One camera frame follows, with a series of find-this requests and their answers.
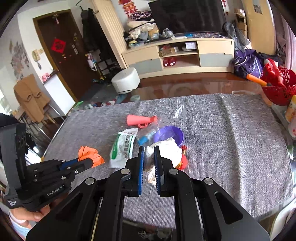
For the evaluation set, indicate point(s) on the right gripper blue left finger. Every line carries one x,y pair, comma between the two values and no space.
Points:
94,209

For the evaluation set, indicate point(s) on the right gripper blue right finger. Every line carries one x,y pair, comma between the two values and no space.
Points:
203,209

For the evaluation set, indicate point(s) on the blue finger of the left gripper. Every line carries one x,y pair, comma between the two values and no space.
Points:
66,164

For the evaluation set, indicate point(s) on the orange wrapper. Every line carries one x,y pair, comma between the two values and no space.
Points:
86,152

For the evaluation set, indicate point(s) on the white tissue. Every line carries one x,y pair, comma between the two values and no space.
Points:
168,149

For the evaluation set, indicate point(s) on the person's left hand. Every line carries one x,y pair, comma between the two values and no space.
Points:
21,213

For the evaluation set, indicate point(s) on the red gold ornament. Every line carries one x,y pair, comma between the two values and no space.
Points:
183,163

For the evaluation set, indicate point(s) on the green white snack packet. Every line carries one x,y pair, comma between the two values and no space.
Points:
122,148

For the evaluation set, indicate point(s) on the brown coat on rack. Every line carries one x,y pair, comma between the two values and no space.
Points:
31,98

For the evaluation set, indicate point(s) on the grey woven table mat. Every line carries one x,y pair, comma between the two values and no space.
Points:
232,138

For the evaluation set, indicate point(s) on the purple plastic bowl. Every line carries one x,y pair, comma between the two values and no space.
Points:
169,132

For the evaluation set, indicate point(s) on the pink plastic cone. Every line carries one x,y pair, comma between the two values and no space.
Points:
140,121

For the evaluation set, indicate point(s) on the dark brown door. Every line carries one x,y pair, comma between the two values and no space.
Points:
71,67

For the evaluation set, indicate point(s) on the red diamond fu sign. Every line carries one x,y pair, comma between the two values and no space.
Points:
58,46

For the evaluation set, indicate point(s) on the beige TV cabinet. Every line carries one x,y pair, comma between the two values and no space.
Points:
181,56

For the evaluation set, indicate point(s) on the purple bag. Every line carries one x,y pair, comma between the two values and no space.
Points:
247,62

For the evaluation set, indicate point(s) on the pile of clothes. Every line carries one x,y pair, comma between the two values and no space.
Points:
142,29

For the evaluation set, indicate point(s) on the beige folding screen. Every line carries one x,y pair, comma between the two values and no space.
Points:
112,28

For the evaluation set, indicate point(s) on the pink curtain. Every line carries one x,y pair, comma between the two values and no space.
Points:
286,39

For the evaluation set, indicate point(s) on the cream standing air conditioner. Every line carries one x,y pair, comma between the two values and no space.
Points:
260,26

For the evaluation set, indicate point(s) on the black flat television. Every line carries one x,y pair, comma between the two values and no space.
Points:
183,16

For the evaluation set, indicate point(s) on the orange tube handle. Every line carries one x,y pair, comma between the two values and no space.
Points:
256,80

